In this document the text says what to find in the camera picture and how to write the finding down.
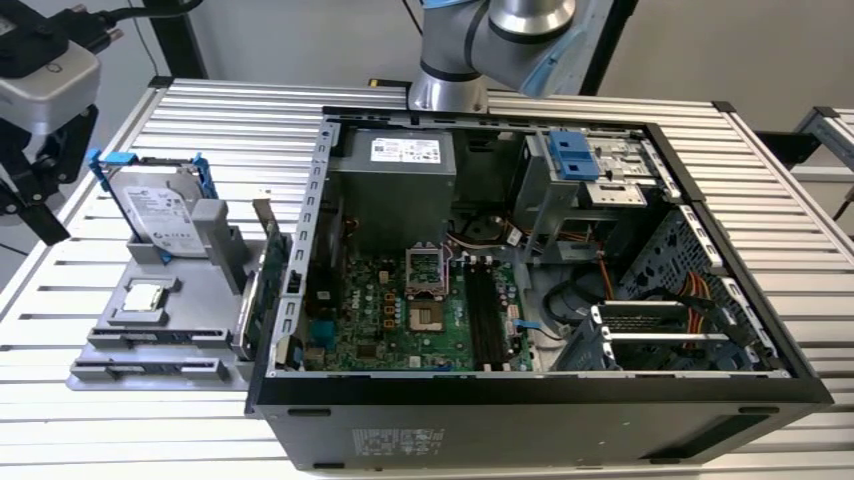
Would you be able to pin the blue disk carrier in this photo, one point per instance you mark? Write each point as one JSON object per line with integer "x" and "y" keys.
{"x": 116, "y": 158}

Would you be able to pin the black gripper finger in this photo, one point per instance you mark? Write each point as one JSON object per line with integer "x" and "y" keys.
{"x": 47, "y": 220}

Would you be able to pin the green motherboard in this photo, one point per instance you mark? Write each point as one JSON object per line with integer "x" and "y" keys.
{"x": 374, "y": 350}

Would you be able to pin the black frame post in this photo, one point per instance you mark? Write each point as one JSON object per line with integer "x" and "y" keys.
{"x": 175, "y": 40}
{"x": 610, "y": 40}

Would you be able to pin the black table bracket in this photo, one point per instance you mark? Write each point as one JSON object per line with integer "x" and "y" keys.
{"x": 794, "y": 147}

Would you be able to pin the black bar yellow tip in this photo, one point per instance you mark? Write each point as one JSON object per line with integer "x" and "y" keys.
{"x": 394, "y": 83}

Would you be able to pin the blue drive latch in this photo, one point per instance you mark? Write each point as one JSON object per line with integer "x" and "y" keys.
{"x": 573, "y": 155}

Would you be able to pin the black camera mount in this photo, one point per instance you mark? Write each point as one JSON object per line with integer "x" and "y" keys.
{"x": 27, "y": 50}

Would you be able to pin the metal optical drive cage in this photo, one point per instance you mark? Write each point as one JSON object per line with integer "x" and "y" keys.
{"x": 535, "y": 165}

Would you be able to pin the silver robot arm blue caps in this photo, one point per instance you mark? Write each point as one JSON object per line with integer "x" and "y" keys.
{"x": 454, "y": 40}

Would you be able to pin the grey power supply unit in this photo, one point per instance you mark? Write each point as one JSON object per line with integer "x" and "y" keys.
{"x": 394, "y": 200}

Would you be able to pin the grey disk bay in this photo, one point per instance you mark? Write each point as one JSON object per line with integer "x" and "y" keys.
{"x": 654, "y": 315}

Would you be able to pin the blue RAM stick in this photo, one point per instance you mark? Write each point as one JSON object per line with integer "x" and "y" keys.
{"x": 154, "y": 369}

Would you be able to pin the silver hard disk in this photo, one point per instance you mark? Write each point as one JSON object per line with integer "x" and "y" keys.
{"x": 156, "y": 210}

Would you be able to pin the round black speaker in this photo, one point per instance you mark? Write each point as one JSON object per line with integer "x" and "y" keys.
{"x": 482, "y": 231}

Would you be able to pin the blue board connector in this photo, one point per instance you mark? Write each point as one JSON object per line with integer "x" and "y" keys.
{"x": 322, "y": 334}

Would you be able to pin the neighbouring aluminium table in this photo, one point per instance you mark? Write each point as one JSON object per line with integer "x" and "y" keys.
{"x": 828, "y": 130}

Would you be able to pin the open black PC case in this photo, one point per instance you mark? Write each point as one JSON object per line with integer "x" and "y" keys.
{"x": 467, "y": 430}

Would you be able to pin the silver CPU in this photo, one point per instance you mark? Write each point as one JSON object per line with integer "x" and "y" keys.
{"x": 143, "y": 297}

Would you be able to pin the green graphics card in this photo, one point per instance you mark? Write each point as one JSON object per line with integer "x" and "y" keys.
{"x": 275, "y": 265}

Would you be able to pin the grey parts rack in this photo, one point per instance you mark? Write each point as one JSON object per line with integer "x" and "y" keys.
{"x": 194, "y": 280}

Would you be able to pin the CPU socket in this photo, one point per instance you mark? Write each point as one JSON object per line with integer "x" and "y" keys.
{"x": 427, "y": 317}

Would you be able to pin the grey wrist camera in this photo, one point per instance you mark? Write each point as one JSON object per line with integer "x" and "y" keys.
{"x": 47, "y": 90}

